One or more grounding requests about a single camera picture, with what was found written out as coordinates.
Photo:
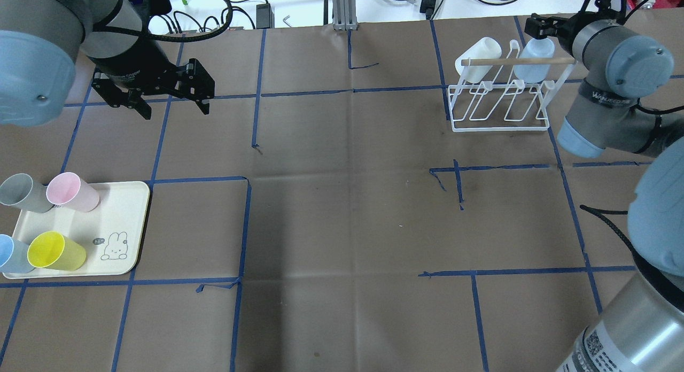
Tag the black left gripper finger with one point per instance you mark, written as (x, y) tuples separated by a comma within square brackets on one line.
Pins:
[(114, 96), (192, 82)]

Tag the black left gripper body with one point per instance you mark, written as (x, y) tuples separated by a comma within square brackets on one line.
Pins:
[(140, 55)]

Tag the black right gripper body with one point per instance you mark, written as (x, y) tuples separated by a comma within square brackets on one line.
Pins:
[(565, 28)]

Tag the white plastic cup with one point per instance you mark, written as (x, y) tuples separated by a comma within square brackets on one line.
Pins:
[(484, 49)]

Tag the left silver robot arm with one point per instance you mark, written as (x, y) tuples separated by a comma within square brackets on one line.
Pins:
[(41, 40)]

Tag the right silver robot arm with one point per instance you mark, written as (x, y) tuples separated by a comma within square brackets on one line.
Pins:
[(640, 329)]

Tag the pink plastic cup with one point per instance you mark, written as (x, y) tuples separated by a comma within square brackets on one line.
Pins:
[(68, 190)]

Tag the grey plastic cup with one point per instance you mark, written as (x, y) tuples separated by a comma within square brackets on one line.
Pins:
[(23, 192)]

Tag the yellow plastic cup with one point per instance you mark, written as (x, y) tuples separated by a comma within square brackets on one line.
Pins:
[(53, 250)]

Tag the black power adapter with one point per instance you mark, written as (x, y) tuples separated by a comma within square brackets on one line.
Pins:
[(264, 16)]

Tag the cream bunny tray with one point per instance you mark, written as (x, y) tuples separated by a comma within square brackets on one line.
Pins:
[(111, 233)]

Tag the white wire cup rack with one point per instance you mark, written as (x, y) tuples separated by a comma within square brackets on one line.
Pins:
[(514, 94)]

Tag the aluminium frame post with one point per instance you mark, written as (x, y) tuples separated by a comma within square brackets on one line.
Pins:
[(344, 15)]

